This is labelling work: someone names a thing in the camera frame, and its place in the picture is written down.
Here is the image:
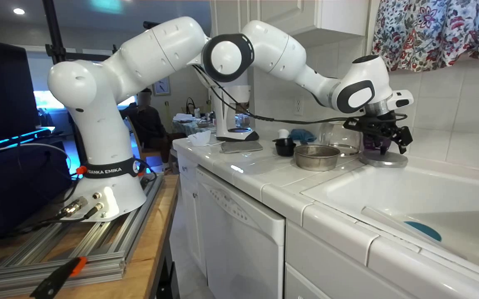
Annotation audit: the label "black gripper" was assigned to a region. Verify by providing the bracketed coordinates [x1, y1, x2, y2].
[354, 109, 415, 156]

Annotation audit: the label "steel pan with black handle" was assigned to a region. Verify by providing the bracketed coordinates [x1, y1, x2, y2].
[292, 143, 340, 172]

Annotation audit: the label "white kitchen sink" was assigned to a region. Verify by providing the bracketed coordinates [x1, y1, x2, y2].
[302, 164, 479, 279]

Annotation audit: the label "purple dish soap bottle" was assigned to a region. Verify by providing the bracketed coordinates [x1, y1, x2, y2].
[360, 131, 395, 156]

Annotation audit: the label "blue terry towel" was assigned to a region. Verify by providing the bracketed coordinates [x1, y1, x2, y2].
[287, 128, 317, 146]

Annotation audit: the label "floral window curtain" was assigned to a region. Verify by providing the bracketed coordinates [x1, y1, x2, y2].
[369, 0, 479, 74]

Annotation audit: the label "white upper cabinet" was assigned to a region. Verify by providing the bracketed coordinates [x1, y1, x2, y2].
[211, 0, 372, 38]

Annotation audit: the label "white coffee maker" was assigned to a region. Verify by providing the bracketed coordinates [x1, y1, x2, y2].
[211, 81, 261, 143]

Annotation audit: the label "white dishwasher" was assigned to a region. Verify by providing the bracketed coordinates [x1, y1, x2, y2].
[194, 164, 287, 299]

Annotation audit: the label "white lower cabinets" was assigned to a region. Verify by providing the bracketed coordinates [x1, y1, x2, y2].
[174, 148, 479, 299]

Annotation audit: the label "seated person in dark clothes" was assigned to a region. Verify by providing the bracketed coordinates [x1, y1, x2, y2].
[123, 86, 174, 166]

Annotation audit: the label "black computer monitor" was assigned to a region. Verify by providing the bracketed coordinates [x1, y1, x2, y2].
[0, 35, 76, 241]

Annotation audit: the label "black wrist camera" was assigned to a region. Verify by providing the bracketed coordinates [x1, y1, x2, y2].
[342, 113, 369, 133]

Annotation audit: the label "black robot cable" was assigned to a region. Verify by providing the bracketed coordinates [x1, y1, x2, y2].
[189, 63, 362, 126]

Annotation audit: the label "framed wall picture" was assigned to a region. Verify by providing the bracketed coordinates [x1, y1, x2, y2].
[151, 78, 172, 98]

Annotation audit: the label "aluminium base frame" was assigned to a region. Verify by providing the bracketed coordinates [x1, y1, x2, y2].
[0, 174, 164, 285]

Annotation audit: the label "orange handled black clamp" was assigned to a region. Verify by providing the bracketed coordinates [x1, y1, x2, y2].
[28, 254, 89, 299]

